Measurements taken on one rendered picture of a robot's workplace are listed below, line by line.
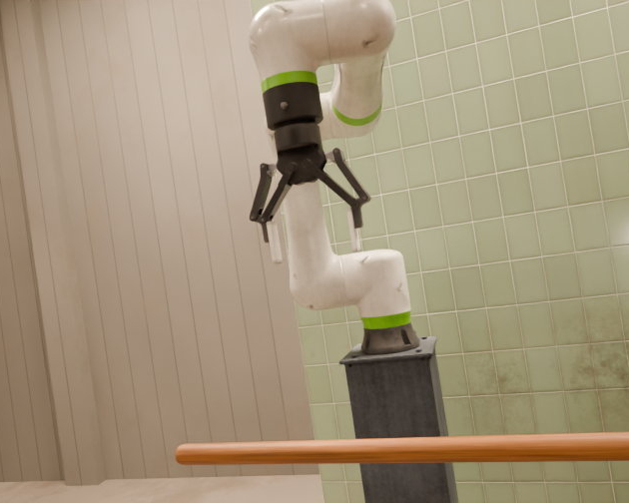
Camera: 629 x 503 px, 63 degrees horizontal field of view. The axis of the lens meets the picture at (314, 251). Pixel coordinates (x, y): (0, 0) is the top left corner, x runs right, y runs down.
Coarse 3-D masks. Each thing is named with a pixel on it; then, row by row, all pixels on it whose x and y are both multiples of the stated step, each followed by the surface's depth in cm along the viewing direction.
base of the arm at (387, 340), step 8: (376, 328) 125; (384, 328) 124; (392, 328) 124; (400, 328) 125; (408, 328) 126; (368, 336) 128; (376, 336) 125; (384, 336) 124; (392, 336) 124; (400, 336) 124; (408, 336) 125; (416, 336) 128; (368, 344) 128; (376, 344) 125; (384, 344) 124; (392, 344) 123; (400, 344) 123; (408, 344) 124; (416, 344) 126; (368, 352) 126; (376, 352) 124; (384, 352) 123; (392, 352) 123
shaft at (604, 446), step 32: (192, 448) 76; (224, 448) 74; (256, 448) 72; (288, 448) 70; (320, 448) 68; (352, 448) 67; (384, 448) 65; (416, 448) 64; (448, 448) 63; (480, 448) 61; (512, 448) 60; (544, 448) 59; (576, 448) 58; (608, 448) 56
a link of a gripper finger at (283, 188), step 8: (288, 168) 82; (288, 176) 83; (280, 184) 83; (288, 184) 85; (280, 192) 84; (272, 200) 84; (280, 200) 85; (272, 208) 84; (264, 216) 85; (272, 216) 86
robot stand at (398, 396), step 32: (352, 352) 131; (416, 352) 119; (352, 384) 123; (384, 384) 121; (416, 384) 119; (352, 416) 123; (384, 416) 121; (416, 416) 119; (384, 480) 121; (416, 480) 119; (448, 480) 120
